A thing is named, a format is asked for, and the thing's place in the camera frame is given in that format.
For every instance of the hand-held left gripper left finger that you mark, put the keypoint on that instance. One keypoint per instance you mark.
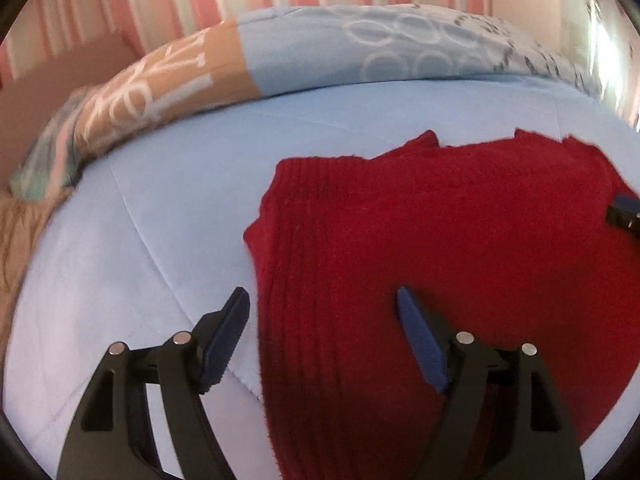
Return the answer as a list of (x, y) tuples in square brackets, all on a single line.
[(225, 345)]

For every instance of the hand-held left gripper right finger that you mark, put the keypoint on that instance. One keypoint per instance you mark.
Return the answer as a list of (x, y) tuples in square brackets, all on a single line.
[(422, 345)]

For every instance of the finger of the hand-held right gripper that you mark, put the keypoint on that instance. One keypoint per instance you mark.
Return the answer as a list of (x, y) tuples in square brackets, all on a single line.
[(625, 215)]

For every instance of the red knit sweater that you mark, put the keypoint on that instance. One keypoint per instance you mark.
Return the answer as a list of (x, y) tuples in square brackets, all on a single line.
[(400, 220)]

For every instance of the light blue bed sheet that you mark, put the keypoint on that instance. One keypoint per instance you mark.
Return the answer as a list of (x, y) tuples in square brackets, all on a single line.
[(150, 220)]

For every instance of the white wardrobe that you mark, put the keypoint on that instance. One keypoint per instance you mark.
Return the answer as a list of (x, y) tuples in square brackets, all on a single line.
[(595, 25)]

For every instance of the plaid pillow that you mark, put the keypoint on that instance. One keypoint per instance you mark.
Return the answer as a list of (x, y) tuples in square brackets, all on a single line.
[(50, 155)]

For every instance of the patterned folded duvet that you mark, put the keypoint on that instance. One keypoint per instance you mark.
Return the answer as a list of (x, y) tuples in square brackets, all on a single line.
[(300, 50)]

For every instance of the brown headboard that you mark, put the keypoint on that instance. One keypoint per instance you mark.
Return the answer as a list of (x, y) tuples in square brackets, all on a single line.
[(45, 75)]

